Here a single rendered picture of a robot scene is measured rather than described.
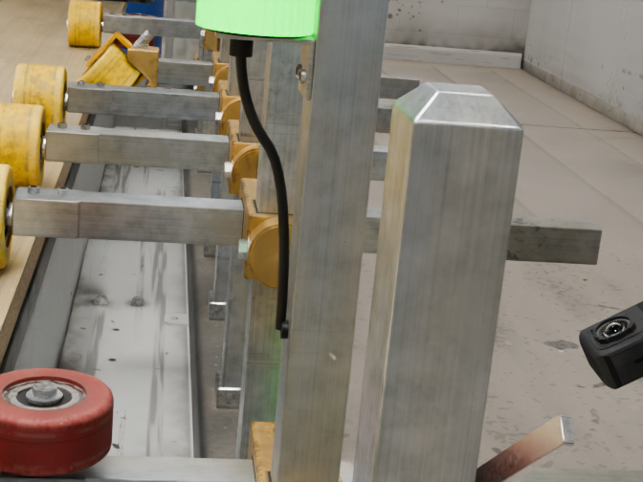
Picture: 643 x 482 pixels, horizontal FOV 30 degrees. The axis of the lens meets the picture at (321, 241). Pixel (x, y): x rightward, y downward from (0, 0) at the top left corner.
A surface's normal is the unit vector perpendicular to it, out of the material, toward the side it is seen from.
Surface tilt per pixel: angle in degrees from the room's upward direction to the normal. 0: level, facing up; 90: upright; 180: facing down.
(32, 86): 57
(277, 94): 90
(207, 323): 0
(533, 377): 0
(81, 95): 90
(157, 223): 90
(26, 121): 46
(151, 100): 90
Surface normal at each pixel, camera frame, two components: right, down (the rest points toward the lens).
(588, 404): 0.09, -0.96
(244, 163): 0.12, 0.29
